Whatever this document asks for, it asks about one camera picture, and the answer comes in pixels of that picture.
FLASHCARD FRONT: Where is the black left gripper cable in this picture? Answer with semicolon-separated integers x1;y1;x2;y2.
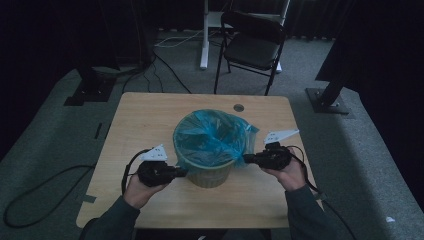
120;148;151;197

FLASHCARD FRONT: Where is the black folding chair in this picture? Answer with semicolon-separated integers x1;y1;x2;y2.
213;10;288;97

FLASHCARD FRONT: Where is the white cable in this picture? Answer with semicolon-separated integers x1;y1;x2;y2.
154;29;204;48

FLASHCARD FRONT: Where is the green ribbed bin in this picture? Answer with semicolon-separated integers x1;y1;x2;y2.
174;151;234;189

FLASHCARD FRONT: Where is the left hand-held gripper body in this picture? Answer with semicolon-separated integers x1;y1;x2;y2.
136;143;175;188

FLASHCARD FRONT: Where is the blue plastic bag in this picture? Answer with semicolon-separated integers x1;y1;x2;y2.
172;108;260;170

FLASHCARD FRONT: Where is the person's right hand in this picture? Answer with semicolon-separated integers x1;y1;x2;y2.
261;148;308;193

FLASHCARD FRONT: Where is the black stand base plate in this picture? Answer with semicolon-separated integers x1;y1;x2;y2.
63;66;118;107

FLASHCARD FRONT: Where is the black stand with square base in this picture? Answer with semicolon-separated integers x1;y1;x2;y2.
305;78;351;116

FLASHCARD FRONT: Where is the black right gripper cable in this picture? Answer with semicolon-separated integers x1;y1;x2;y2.
286;145;358;240

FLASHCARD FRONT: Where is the dark curtain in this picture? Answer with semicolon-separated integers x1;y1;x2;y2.
314;0;424;201

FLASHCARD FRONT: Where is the thin black cable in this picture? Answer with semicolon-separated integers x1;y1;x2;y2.
121;49;193;95

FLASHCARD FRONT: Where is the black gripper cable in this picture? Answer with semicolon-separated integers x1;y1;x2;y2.
120;148;151;197
286;145;358;240

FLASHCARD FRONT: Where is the person's left hand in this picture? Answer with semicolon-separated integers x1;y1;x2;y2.
123;173;168;210

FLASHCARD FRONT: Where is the thick black looped cable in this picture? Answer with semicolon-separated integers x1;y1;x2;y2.
3;164;97;229

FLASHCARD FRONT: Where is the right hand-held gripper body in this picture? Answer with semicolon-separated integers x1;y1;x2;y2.
261;129;300;171

